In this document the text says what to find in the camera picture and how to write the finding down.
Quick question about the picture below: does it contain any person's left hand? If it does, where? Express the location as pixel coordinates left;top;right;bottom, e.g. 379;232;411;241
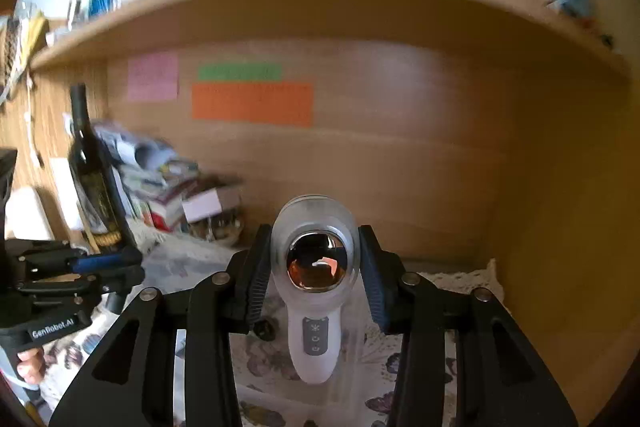
15;347;47;387

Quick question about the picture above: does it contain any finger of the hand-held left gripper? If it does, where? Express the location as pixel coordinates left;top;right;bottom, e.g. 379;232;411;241
15;246;145;281
15;268;146;304

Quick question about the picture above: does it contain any yellow cloth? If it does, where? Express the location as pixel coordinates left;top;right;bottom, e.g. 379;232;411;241
19;16;52;60

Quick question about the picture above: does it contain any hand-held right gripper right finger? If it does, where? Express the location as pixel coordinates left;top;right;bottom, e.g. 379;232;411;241
357;224;581;427

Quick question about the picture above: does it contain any white handheld beauty device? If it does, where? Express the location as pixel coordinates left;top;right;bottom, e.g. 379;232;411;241
270;195;361;385

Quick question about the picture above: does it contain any pink sticky note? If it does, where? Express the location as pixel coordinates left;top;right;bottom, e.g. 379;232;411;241
127;52;180;102

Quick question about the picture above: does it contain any white plastic box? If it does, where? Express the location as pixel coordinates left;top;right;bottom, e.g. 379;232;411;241
4;186;57;242

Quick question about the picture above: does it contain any green sticky note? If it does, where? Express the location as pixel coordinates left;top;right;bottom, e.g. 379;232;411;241
197;64;284;82

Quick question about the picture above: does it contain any clear glass jar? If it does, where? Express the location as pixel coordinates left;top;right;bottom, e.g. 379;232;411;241
191;213;247;249

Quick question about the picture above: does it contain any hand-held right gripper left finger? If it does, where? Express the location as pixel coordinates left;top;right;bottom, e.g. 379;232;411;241
50;224;274;427

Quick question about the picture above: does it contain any floral lace tablecloth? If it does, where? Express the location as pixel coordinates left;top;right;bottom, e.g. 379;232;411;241
25;224;507;427

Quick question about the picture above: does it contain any dark wine bottle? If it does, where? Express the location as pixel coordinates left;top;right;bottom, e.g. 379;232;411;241
66;84;139;254

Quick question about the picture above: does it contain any orange sticky note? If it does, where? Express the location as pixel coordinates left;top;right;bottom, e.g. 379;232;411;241
191;82;315;128

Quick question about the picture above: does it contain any pile of books and magazines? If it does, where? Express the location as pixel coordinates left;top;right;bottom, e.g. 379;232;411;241
94;121;243;234

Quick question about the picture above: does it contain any small white cardboard box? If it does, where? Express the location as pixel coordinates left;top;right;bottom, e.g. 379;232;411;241
181;188;242;224

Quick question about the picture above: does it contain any white power cable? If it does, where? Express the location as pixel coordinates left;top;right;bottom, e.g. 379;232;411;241
22;74;47;168

